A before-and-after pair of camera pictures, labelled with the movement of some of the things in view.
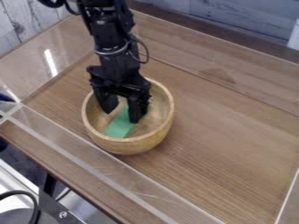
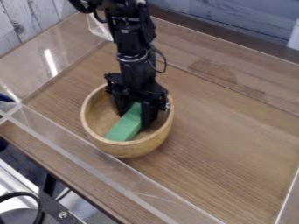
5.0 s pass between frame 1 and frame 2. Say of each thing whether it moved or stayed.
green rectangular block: moved
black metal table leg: stayed
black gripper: moved
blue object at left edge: stayed
